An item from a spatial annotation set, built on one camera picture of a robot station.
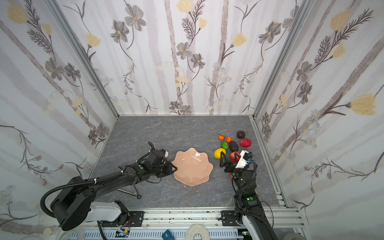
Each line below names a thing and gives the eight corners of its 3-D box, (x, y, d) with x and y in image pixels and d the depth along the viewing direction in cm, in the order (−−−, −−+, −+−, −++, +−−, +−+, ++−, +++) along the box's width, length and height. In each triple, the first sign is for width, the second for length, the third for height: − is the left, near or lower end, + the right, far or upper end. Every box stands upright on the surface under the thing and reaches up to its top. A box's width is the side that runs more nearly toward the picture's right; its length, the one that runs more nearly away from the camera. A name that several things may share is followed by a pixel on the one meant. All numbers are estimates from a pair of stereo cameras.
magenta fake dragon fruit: (240, 149, 103) (242, 144, 99) (239, 143, 106) (241, 138, 102) (249, 149, 103) (252, 144, 99) (247, 143, 106) (250, 138, 102)
